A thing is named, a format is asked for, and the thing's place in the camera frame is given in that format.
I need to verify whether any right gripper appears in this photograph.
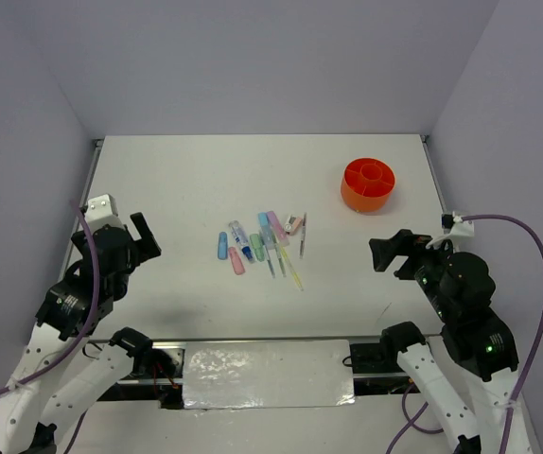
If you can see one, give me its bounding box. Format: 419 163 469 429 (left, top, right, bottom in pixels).
368 224 460 317

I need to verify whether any small blue highlighter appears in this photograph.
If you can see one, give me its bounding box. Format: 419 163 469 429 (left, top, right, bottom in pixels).
218 232 228 260

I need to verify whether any grey pink pen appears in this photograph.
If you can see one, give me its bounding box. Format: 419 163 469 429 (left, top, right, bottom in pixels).
299 212 307 259

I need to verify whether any yellow gel pen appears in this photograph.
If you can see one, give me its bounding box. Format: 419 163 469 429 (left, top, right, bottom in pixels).
279 245 304 291

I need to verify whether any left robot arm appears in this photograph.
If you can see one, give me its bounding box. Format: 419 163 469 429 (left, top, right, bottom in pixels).
0 201 176 453

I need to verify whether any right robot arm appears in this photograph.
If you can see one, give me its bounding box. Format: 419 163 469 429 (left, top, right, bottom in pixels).
369 230 532 453

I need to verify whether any orange round divided container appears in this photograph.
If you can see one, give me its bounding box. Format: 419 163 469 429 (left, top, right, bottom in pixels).
341 158 395 214

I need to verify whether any small pink highlighter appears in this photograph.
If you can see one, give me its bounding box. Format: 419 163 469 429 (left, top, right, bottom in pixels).
228 247 245 275

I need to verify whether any small green highlighter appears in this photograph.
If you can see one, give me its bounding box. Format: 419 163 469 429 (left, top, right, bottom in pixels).
249 234 265 262

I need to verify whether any light blue highlighter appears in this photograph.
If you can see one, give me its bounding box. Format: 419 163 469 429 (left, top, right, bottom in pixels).
257 212 276 250

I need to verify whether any pink purple highlighter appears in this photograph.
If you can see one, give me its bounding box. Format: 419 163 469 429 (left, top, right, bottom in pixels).
266 211 289 247

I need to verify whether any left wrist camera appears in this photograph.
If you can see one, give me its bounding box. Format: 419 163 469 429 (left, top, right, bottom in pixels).
84 194 123 233

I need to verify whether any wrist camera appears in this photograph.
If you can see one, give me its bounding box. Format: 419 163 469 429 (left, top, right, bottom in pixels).
84 194 123 233
426 212 475 250

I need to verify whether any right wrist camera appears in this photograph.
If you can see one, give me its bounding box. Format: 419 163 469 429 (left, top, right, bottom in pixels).
426 212 475 250

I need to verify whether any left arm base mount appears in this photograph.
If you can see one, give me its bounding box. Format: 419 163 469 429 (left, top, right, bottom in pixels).
98 343 185 410

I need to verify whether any reflective silver base plate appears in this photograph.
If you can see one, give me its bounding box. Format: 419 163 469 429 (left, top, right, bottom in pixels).
183 340 356 410

